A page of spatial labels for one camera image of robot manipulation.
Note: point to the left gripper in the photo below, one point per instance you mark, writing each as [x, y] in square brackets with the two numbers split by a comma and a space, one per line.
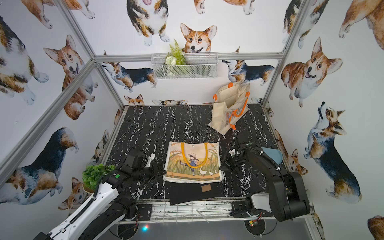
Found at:
[155, 172]

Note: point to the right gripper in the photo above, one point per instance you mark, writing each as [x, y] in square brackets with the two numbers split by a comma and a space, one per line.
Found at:
[226, 165]

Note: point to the black canvas bag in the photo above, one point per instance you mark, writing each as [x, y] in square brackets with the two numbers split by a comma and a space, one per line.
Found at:
[179, 193]

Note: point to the cream bag yellow handles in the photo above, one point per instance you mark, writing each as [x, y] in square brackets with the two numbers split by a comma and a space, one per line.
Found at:
[193, 163]

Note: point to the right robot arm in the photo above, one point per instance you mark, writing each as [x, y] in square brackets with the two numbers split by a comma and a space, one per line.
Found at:
[286, 197]

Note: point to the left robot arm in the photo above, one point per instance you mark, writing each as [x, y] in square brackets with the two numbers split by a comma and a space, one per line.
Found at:
[111, 201]

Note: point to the light blue dustpan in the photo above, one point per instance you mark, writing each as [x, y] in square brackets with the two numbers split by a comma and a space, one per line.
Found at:
[274, 154]

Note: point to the green leafy plant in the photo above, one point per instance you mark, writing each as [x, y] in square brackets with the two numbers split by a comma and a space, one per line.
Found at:
[92, 174]

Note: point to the green fern with white flower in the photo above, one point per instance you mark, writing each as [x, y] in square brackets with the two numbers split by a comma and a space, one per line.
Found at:
[175, 61]

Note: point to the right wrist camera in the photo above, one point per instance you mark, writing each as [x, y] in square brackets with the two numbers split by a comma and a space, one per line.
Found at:
[232, 152]

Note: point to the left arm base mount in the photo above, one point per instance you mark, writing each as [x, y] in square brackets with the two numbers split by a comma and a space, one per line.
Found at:
[140, 212]

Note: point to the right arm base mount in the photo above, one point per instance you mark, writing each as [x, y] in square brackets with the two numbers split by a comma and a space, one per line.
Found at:
[244, 209]

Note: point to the cream bag orange handles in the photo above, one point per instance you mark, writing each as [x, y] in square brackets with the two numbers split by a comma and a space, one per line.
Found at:
[230, 103]

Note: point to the white wire wall basket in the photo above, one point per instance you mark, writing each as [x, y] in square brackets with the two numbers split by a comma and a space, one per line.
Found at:
[188, 66]

